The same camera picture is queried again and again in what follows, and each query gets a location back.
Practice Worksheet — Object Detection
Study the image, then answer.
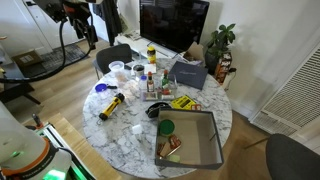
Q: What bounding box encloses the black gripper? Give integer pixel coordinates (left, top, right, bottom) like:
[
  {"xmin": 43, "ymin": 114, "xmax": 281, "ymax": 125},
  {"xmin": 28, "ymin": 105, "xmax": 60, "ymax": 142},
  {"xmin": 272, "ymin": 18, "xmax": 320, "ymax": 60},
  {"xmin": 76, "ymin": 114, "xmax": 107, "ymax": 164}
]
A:
[{"xmin": 68, "ymin": 2, "xmax": 99, "ymax": 43}]

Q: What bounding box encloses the yellow and black flashlight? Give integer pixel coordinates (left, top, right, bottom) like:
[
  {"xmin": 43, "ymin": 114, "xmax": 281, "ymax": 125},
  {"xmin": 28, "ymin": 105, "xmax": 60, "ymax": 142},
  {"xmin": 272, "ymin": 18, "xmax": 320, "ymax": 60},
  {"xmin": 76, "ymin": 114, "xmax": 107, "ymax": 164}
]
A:
[{"xmin": 98, "ymin": 92, "xmax": 126, "ymax": 122}]

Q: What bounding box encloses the hanging dark clothing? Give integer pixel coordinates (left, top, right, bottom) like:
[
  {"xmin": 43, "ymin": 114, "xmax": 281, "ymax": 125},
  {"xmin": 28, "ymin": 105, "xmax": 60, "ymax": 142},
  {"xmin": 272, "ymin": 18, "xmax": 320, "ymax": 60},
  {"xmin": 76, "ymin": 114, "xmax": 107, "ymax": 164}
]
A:
[{"xmin": 93, "ymin": 0, "xmax": 123, "ymax": 47}]

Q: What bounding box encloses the dark grey floor mat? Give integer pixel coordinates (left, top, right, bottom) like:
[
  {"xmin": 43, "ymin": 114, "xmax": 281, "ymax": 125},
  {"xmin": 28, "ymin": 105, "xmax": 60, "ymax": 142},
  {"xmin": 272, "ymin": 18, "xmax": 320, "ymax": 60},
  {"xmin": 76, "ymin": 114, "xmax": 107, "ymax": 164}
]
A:
[{"xmin": 19, "ymin": 42, "xmax": 89, "ymax": 79}]

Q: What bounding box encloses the clear plastic tub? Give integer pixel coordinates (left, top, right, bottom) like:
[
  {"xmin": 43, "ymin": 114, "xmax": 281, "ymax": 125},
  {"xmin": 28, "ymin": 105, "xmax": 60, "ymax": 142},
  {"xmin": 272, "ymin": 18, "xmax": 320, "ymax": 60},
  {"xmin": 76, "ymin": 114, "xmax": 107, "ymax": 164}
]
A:
[{"xmin": 108, "ymin": 60, "xmax": 126, "ymax": 77}]

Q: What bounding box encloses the stack of magazines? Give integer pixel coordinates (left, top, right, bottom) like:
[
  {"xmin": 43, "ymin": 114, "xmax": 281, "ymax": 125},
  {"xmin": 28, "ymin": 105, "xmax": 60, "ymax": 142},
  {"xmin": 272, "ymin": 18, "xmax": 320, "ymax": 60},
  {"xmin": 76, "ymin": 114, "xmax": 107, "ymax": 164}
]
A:
[{"xmin": 124, "ymin": 30, "xmax": 143, "ymax": 42}]

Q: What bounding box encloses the white television cabinet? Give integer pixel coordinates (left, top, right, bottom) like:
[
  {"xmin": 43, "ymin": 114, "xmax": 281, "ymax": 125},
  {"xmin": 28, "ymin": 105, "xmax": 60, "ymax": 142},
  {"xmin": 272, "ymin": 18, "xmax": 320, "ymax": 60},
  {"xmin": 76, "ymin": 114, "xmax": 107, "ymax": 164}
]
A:
[{"xmin": 114, "ymin": 30, "xmax": 188, "ymax": 62}]

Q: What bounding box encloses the round blue lid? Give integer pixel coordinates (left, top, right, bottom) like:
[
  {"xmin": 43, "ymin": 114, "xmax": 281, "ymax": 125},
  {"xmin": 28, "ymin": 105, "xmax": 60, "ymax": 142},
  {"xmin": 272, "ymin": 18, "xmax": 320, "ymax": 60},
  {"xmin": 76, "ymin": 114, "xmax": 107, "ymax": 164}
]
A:
[{"xmin": 94, "ymin": 83, "xmax": 108, "ymax": 93}]

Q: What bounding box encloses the taped cardboard box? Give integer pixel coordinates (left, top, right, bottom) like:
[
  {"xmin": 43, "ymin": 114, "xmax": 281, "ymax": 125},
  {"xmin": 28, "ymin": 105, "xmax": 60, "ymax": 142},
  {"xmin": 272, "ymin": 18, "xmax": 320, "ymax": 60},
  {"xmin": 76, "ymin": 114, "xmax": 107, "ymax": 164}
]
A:
[{"xmin": 11, "ymin": 49, "xmax": 44, "ymax": 70}]

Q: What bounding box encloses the round glass jar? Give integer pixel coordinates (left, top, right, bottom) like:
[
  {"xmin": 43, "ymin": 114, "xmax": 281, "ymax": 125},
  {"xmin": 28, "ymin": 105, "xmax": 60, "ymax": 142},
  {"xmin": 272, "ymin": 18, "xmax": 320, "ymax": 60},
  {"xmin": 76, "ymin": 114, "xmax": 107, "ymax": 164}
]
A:
[{"xmin": 132, "ymin": 64, "xmax": 145, "ymax": 78}]

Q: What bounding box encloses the crumpled clear plastic bag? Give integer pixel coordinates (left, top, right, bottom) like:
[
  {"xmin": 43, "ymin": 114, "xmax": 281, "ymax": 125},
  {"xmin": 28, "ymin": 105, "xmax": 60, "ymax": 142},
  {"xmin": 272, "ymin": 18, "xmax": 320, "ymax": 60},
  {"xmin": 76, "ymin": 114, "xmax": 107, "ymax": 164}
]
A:
[{"xmin": 115, "ymin": 72, "xmax": 142, "ymax": 99}]

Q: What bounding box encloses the yellow vitamin bottle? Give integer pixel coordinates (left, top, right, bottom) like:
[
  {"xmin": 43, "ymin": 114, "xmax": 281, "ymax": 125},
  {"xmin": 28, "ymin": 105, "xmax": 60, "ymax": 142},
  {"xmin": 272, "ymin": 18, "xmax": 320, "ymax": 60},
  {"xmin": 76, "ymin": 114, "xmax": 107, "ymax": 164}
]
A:
[{"xmin": 146, "ymin": 45, "xmax": 157, "ymax": 65}]

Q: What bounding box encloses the white square napkin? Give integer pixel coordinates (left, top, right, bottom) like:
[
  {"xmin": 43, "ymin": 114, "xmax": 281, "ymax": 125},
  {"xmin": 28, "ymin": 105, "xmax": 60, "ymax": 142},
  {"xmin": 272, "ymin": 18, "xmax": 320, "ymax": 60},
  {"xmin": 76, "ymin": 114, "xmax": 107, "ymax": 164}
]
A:
[{"xmin": 143, "ymin": 63, "xmax": 157, "ymax": 75}]

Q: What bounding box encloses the red cap hot sauce bottle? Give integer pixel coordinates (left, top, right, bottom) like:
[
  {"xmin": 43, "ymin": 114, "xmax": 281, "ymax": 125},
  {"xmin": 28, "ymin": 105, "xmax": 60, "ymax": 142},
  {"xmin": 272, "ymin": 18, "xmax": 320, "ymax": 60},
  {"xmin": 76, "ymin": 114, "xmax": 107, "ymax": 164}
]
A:
[{"xmin": 146, "ymin": 71, "xmax": 156, "ymax": 93}]

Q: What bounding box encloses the black flat screen television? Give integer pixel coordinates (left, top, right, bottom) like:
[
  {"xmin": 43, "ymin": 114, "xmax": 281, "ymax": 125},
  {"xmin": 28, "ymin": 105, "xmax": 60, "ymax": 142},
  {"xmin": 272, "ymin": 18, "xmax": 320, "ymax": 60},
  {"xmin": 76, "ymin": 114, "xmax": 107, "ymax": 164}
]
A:
[{"xmin": 139, "ymin": 0, "xmax": 211, "ymax": 54}]

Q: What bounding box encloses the low black side table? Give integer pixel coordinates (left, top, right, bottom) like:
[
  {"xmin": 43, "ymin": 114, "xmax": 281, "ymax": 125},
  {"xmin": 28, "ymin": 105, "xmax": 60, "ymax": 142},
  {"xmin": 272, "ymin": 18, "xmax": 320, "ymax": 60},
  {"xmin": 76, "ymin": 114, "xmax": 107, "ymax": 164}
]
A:
[{"xmin": 0, "ymin": 62, "xmax": 42, "ymax": 106}]

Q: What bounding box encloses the green bottle red cap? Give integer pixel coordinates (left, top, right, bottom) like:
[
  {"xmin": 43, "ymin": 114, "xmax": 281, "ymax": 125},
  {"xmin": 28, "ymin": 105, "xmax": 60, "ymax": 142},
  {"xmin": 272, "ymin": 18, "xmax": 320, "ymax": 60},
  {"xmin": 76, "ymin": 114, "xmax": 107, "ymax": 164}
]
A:
[{"xmin": 161, "ymin": 69, "xmax": 170, "ymax": 91}]

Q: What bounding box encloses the clear glass tumbler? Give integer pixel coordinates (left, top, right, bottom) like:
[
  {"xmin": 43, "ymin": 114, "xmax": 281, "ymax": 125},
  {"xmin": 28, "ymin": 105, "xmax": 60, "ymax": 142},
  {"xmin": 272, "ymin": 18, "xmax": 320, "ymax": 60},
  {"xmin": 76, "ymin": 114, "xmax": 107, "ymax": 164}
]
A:
[{"xmin": 167, "ymin": 74, "xmax": 178, "ymax": 98}]

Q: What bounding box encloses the black pouch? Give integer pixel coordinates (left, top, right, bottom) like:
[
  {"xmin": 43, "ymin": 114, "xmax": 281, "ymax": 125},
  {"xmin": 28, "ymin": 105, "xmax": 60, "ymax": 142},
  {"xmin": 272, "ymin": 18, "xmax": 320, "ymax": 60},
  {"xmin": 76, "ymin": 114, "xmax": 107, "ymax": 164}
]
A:
[{"xmin": 145, "ymin": 101, "xmax": 173, "ymax": 119}]

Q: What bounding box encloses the open brown cardboard box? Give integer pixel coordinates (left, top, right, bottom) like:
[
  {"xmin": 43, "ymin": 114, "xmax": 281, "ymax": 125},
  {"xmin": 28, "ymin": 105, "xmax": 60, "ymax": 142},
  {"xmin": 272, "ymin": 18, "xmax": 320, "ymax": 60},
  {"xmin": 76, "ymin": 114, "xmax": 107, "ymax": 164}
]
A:
[{"xmin": 182, "ymin": 41, "xmax": 206, "ymax": 65}]

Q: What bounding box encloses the flat yellow box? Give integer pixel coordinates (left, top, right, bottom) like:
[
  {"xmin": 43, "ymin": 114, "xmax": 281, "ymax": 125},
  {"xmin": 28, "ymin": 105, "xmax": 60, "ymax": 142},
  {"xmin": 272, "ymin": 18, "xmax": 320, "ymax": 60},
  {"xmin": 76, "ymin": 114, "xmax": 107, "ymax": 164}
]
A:
[{"xmin": 170, "ymin": 94, "xmax": 198, "ymax": 111}]

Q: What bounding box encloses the round green lid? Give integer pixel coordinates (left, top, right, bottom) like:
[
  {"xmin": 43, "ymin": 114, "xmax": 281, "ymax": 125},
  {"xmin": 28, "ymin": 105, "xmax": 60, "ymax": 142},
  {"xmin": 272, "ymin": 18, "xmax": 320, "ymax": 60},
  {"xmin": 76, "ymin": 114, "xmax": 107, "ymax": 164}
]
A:
[{"xmin": 158, "ymin": 119, "xmax": 176, "ymax": 137}]

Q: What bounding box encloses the green potted plant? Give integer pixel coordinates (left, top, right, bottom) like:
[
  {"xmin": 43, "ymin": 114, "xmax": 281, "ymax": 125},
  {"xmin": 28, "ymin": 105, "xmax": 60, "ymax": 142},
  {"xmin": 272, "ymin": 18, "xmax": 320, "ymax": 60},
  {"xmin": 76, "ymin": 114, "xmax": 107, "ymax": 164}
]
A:
[{"xmin": 204, "ymin": 23, "xmax": 237, "ymax": 75}]

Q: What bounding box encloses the robot stand with green light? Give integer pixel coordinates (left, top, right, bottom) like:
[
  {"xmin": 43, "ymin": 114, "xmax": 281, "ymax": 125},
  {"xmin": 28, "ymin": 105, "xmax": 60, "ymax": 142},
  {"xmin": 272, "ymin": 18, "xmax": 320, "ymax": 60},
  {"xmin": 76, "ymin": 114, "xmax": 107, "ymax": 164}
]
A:
[{"xmin": 33, "ymin": 121, "xmax": 98, "ymax": 180}]

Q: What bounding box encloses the red brown snack pack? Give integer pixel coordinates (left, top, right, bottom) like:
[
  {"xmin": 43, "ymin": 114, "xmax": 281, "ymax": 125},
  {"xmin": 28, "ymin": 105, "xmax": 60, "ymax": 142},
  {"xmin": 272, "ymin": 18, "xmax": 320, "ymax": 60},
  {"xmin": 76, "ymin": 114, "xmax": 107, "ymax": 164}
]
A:
[{"xmin": 156, "ymin": 134, "xmax": 183, "ymax": 159}]

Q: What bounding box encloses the orange printed carton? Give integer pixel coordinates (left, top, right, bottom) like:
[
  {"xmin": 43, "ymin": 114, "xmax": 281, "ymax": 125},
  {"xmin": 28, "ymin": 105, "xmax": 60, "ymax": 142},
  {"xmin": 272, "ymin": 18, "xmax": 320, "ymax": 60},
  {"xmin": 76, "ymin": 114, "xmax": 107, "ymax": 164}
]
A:
[{"xmin": 213, "ymin": 52, "xmax": 234, "ymax": 84}]

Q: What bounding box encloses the small green item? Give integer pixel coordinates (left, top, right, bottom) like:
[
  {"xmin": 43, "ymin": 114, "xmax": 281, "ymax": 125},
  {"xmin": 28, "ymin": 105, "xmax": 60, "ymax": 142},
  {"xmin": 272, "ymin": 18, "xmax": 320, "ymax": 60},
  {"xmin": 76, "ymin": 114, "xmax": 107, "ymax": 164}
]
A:
[{"xmin": 167, "ymin": 153, "xmax": 182, "ymax": 164}]

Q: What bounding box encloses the open dark grey cardboard box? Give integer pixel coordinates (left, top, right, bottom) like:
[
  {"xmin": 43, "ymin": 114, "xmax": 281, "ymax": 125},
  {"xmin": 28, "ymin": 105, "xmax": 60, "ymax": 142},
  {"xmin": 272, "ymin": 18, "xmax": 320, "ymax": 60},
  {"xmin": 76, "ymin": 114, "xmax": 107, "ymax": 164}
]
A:
[{"xmin": 154, "ymin": 106, "xmax": 225, "ymax": 171}]

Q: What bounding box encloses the dark grey upholstered chair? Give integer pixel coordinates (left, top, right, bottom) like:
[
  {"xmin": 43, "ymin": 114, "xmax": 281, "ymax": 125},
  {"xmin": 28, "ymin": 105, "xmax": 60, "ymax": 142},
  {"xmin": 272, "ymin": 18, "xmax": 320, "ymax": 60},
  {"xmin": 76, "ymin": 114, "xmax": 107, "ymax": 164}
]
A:
[{"xmin": 265, "ymin": 133, "xmax": 320, "ymax": 180}]

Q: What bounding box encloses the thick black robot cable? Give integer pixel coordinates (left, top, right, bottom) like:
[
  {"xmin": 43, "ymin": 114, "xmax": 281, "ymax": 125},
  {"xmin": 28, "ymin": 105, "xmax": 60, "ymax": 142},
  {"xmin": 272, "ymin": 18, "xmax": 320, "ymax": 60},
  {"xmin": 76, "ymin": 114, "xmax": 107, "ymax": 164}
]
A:
[{"xmin": 0, "ymin": 18, "xmax": 97, "ymax": 85}]

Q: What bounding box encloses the black wrist camera orange mount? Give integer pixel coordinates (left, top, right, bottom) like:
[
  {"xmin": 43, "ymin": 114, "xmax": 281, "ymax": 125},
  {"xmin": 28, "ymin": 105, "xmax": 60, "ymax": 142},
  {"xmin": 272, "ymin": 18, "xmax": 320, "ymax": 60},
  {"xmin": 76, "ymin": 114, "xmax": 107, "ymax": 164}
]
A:
[{"xmin": 33, "ymin": 0, "xmax": 76, "ymax": 23}]

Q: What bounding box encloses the white wall vent grille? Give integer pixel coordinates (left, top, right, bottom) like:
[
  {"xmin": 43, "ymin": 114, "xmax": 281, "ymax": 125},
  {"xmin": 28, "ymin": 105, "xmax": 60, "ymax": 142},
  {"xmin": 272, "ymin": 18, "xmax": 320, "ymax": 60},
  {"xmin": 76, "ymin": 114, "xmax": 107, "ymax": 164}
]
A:
[{"xmin": 249, "ymin": 42, "xmax": 320, "ymax": 137}]

